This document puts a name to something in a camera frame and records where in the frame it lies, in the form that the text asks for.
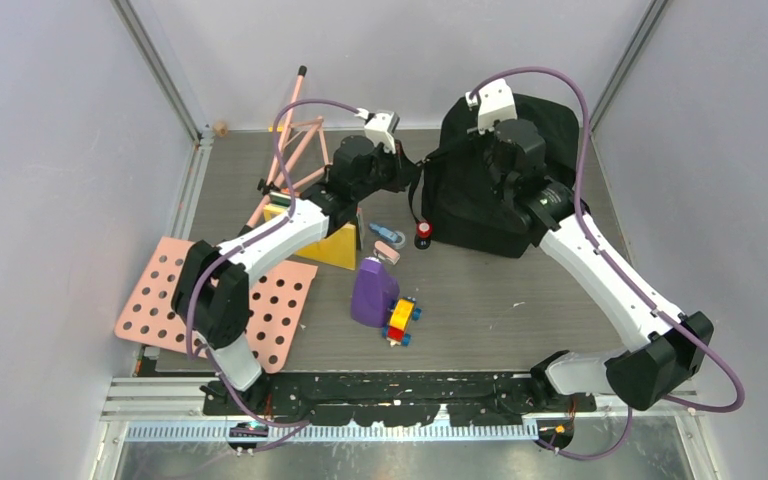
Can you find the pink tripod stand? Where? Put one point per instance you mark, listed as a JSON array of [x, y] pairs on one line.
[[294, 138]]

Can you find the pink perforated stand board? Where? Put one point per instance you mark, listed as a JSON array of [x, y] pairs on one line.
[[276, 305]]

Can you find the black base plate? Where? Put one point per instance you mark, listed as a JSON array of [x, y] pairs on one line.
[[395, 399]]

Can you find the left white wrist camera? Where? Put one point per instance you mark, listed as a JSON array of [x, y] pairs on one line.
[[379, 128]]

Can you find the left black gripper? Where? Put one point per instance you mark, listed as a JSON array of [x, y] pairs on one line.
[[400, 167]]

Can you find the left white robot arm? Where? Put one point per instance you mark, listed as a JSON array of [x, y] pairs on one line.
[[212, 292]]

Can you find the blue correction tape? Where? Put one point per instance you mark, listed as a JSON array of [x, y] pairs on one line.
[[395, 238]]

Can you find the black backpack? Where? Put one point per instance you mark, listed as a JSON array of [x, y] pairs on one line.
[[454, 184]]

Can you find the yellow book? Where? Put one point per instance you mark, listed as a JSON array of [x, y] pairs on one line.
[[338, 250]]

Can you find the pink eraser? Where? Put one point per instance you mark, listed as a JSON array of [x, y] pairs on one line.
[[386, 253]]

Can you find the aluminium frame rail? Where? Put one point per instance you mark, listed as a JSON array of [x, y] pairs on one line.
[[155, 428]]

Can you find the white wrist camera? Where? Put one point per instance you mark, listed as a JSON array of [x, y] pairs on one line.
[[379, 128], [494, 103]]

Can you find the purple stapler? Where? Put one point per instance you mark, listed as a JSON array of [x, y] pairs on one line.
[[374, 290]]

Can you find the red cap black bottle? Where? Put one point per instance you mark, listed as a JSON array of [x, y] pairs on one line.
[[422, 238]]

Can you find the dark green book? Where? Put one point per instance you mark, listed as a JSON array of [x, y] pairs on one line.
[[282, 199]]

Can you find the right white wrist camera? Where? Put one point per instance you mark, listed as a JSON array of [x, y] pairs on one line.
[[494, 103]]

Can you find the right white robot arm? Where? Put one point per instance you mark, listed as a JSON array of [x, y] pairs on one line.
[[662, 346]]

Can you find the colourful toy block car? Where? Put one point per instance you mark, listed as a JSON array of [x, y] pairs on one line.
[[402, 312]]

